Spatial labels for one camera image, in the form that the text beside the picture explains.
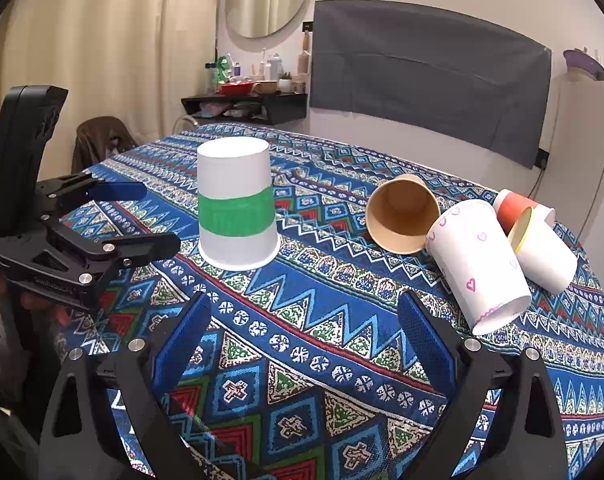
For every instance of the white bottle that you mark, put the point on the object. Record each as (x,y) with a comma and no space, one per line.
(275,66)

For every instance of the dark grey cloth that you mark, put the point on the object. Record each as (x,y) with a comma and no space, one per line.
(426,75)

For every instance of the white cup with pink hearts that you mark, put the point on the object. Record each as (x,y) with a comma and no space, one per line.
(476,265)

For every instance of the white cup with green band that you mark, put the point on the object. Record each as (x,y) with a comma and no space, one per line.
(234,195)

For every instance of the brown jacket on chair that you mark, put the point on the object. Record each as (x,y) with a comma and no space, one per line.
(99,140)

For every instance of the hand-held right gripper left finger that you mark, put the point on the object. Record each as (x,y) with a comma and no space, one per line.
(182,340)

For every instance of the purple bowl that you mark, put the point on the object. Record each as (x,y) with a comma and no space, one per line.
(580,62)

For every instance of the orange and white cup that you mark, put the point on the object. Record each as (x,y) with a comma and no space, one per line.
(514,207)

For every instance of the brown paper cup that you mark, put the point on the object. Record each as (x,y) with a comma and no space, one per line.
(396,215)

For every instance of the white cup with yellow inside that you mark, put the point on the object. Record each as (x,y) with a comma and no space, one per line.
(549,255)

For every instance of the cream curtain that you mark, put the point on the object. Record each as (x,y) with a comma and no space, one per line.
(107,50)

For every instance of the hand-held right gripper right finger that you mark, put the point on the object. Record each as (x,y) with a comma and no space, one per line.
(424,340)

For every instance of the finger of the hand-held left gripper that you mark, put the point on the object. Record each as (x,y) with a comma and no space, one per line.
(152,245)
(117,191)

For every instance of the wooden grinder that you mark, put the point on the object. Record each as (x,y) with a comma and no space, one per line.
(305,55)

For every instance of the red bowl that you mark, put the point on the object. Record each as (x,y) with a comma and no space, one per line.
(236,88)

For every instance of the person's left hand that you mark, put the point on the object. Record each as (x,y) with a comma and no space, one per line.
(57,312)

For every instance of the blue patterned tablecloth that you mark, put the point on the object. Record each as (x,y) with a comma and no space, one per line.
(322,310)

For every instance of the black wall shelf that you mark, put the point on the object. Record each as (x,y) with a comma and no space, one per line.
(282,107)

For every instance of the green plastic bottle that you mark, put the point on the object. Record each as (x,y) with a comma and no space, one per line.
(225,70)

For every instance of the small potted plant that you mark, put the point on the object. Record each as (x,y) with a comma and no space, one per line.
(285,82)

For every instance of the white cabinet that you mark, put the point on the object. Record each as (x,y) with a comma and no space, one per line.
(581,160)

